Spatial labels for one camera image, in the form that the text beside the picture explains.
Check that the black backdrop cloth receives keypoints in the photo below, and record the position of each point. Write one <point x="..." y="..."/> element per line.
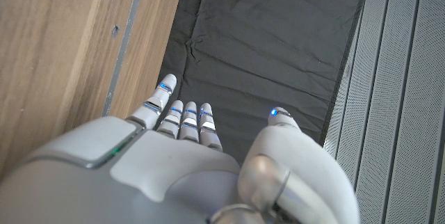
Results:
<point x="264" y="50"/>

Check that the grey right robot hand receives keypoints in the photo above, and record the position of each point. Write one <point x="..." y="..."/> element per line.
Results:
<point x="156" y="175"/>

